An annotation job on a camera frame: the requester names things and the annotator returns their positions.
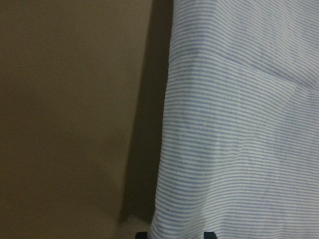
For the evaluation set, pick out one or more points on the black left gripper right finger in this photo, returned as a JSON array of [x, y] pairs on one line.
[[209, 235]]

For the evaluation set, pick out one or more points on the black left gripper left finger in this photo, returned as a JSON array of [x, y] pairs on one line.
[[141, 235]]

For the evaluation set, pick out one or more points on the light blue striped shirt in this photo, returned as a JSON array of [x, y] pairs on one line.
[[240, 135]]

